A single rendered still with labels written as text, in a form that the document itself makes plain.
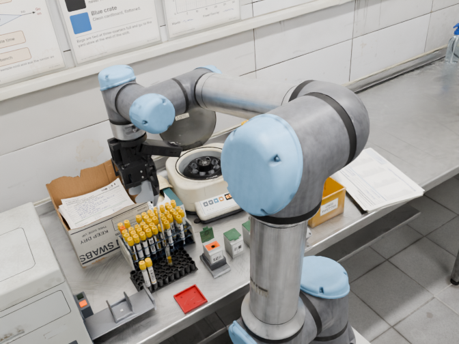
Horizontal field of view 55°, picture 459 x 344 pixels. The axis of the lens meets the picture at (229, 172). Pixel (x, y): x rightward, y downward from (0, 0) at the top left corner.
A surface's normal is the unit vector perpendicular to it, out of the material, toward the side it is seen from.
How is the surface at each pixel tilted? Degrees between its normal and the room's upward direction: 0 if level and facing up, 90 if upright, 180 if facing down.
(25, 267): 0
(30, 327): 90
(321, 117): 30
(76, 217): 0
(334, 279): 9
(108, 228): 93
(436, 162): 0
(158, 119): 90
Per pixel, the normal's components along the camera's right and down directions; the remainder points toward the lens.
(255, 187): -0.76, 0.31
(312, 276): -0.03, -0.89
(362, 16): 0.53, 0.45
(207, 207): 0.09, -0.52
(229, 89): -0.68, -0.32
